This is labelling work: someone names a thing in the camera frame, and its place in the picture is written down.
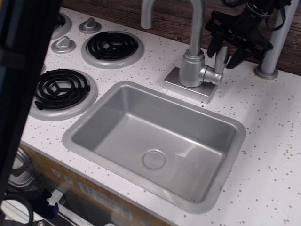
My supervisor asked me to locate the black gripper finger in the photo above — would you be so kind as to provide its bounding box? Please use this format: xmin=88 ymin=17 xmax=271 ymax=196
xmin=226 ymin=48 xmax=252 ymax=69
xmin=207 ymin=32 xmax=223 ymax=58

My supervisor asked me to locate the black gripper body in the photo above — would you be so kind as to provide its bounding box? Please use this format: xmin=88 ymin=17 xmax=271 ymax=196
xmin=205 ymin=10 xmax=272 ymax=61

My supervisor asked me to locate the silver faucet lever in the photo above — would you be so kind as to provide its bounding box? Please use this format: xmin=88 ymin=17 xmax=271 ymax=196
xmin=198 ymin=43 xmax=230 ymax=85

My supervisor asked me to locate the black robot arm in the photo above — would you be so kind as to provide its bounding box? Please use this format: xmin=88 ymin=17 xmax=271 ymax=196
xmin=205 ymin=0 xmax=291 ymax=69

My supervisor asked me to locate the grey support pole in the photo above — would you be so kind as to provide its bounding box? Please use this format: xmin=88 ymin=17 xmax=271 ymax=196
xmin=255 ymin=0 xmax=299 ymax=80

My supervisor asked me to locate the silver toy faucet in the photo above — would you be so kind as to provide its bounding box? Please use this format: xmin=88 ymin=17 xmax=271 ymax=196
xmin=140 ymin=0 xmax=220 ymax=104

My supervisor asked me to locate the middle black coil burner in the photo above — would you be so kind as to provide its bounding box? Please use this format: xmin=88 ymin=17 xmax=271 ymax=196
xmin=81 ymin=31 xmax=144 ymax=69

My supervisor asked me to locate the black coil burner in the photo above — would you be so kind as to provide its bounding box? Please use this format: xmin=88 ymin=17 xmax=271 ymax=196
xmin=29 ymin=69 xmax=98 ymax=121
xmin=81 ymin=31 xmax=144 ymax=69
xmin=51 ymin=12 xmax=72 ymax=40

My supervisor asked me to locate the grey plastic sink basin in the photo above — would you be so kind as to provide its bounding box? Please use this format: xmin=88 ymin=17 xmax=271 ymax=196
xmin=62 ymin=81 xmax=246 ymax=214

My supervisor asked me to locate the rear silver stove knob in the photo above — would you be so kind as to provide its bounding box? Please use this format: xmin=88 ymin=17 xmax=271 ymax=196
xmin=79 ymin=17 xmax=102 ymax=34

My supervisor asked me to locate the silver stove knob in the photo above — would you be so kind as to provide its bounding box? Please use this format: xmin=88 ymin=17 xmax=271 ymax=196
xmin=79 ymin=17 xmax=102 ymax=34
xmin=51 ymin=36 xmax=76 ymax=54

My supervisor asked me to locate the rear black coil burner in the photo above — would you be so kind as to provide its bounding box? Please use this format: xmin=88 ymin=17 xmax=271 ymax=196
xmin=51 ymin=12 xmax=72 ymax=40

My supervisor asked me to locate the middle silver stove knob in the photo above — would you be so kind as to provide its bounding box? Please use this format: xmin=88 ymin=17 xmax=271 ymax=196
xmin=51 ymin=36 xmax=76 ymax=54

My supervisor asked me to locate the front black coil burner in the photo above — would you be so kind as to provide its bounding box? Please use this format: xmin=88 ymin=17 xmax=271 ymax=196
xmin=29 ymin=69 xmax=98 ymax=121

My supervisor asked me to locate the silver oven dial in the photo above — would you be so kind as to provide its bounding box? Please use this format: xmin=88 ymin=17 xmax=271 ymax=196
xmin=12 ymin=147 xmax=31 ymax=170

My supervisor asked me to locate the dark foreground post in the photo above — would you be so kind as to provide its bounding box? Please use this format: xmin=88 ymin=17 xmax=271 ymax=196
xmin=0 ymin=0 xmax=62 ymax=198

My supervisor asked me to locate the black coiled cable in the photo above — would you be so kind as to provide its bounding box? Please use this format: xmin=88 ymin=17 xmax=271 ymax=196
xmin=3 ymin=192 xmax=36 ymax=223

